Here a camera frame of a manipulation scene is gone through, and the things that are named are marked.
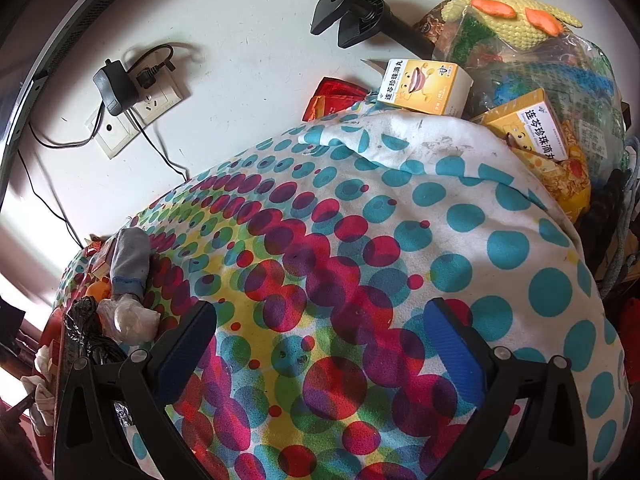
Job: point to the white wall socket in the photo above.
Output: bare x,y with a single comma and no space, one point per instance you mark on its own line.
162,100

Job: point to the orange toy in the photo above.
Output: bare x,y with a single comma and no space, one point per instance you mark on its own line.
99,290

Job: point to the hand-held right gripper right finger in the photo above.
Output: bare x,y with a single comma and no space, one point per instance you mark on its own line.
455,355

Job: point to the clear plastic bag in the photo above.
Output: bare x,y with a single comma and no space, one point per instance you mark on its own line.
130,320

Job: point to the black power adapter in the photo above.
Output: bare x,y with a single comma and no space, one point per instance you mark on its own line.
115,87

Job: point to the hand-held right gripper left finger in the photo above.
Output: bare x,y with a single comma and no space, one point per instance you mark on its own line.
185,345

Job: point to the white wall jack plate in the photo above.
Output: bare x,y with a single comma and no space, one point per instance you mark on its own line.
112,135

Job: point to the red snack packet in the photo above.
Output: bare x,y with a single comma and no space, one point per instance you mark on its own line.
335,97

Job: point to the clear bag of packets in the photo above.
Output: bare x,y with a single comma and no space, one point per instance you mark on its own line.
575,70

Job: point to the yellow snack packet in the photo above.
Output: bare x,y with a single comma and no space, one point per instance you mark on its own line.
565,185

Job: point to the red foil wrapper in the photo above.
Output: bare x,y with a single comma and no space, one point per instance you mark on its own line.
92,245

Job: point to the red round basin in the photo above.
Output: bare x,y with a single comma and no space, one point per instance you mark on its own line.
52,330

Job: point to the polka dot blanket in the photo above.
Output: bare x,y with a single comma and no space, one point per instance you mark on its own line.
350,260

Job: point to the black plastic bag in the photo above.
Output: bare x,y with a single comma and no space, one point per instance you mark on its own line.
85,330

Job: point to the black clamp phone holder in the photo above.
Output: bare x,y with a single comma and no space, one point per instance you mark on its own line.
350,10

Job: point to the white sock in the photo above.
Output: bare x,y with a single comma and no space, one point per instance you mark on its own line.
44,410
46,360

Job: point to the wall-mounted television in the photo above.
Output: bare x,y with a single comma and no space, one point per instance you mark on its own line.
30,35

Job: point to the blue-grey sock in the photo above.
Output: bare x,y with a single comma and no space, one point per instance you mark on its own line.
130,260

